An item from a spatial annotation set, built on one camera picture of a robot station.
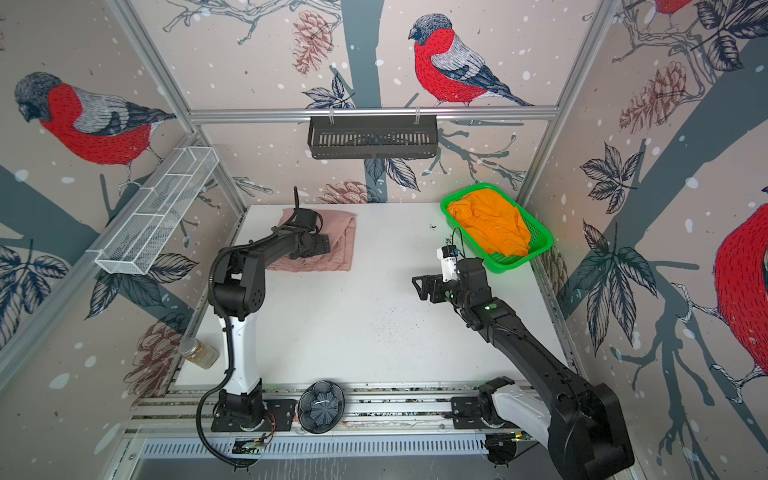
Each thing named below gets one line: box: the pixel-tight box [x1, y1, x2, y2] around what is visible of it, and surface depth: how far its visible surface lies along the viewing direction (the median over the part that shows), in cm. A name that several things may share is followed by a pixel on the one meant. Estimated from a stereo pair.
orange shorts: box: [447, 189, 531, 257], surface depth 109 cm
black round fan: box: [298, 380, 346, 434], surface depth 75 cm
